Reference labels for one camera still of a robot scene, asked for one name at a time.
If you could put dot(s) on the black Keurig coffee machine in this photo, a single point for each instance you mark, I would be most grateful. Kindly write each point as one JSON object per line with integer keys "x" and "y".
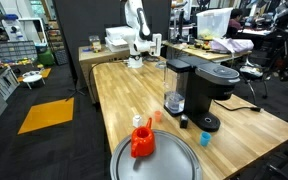
{"x": 200, "y": 93}

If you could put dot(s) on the idle white robot arm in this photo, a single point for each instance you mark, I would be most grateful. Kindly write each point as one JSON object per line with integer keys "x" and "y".
{"x": 134, "y": 43}

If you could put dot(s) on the white blue machine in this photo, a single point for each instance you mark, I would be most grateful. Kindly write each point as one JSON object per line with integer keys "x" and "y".
{"x": 12, "y": 28}

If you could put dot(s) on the small orange plastic cup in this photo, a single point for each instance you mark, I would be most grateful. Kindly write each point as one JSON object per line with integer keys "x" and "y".
{"x": 157, "y": 116}

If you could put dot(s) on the clear water tank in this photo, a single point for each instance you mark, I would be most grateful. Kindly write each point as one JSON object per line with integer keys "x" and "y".
{"x": 175, "y": 90}

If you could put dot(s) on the small white bottle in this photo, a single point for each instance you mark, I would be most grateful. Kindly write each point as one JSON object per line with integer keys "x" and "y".
{"x": 137, "y": 121}

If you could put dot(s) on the red teapot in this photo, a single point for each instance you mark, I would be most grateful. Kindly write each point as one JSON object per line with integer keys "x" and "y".
{"x": 142, "y": 141}

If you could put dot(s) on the white flat box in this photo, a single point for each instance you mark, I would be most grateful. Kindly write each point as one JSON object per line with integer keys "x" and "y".
{"x": 117, "y": 32}
{"x": 115, "y": 46}

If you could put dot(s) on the wooden side table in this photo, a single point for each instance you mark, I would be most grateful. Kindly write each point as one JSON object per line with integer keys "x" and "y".
{"x": 200, "y": 52}

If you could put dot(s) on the clear jar with items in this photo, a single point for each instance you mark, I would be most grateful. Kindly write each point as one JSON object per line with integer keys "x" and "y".
{"x": 95, "y": 43}

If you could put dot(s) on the black tripod stand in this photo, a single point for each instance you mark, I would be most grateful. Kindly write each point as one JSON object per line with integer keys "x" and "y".
{"x": 74, "y": 83}

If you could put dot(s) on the round grey metal tray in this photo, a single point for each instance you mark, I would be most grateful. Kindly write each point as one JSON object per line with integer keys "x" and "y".
{"x": 170, "y": 163}

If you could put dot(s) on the small blue plastic cup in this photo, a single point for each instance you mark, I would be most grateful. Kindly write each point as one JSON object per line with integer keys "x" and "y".
{"x": 205, "y": 139}

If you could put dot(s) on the black backdrop curtain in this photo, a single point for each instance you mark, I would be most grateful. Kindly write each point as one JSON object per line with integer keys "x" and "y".
{"x": 84, "y": 20}

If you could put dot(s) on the clear plastic storage bin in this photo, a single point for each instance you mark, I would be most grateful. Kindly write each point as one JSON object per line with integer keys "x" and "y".
{"x": 214, "y": 21}

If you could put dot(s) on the storage shelf rack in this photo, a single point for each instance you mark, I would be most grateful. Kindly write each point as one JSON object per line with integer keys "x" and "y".
{"x": 57, "y": 43}

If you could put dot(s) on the pink cloth bag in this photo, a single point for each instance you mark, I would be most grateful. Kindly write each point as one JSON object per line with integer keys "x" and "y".
{"x": 232, "y": 45}

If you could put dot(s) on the large orange floor mat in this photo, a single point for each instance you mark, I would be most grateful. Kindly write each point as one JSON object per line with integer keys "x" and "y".
{"x": 47, "y": 115}

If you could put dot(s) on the small orange floor mat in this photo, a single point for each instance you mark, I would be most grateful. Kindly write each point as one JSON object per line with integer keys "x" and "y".
{"x": 45, "y": 71}

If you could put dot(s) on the green bin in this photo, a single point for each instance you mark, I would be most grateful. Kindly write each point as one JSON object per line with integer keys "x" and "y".
{"x": 46, "y": 57}

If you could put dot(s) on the black office chair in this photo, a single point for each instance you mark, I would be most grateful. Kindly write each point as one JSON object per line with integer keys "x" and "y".
{"x": 254, "y": 75}

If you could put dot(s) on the white round stool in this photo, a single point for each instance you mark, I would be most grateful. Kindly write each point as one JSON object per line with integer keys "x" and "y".
{"x": 32, "y": 79}

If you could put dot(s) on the seated person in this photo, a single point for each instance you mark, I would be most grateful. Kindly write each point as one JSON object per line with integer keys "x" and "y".
{"x": 235, "y": 21}

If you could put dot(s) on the grey parts organizer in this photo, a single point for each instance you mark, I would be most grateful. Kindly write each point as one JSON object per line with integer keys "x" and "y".
{"x": 15, "y": 51}

